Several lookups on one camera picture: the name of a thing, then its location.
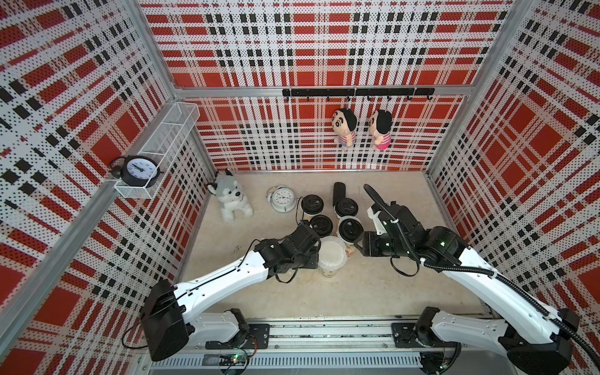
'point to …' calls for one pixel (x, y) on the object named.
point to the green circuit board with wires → (233, 359)
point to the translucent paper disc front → (333, 253)
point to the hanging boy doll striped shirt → (344, 121)
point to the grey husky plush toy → (229, 192)
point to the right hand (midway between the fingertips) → (364, 244)
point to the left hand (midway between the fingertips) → (317, 257)
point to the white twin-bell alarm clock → (282, 199)
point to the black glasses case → (339, 191)
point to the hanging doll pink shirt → (380, 125)
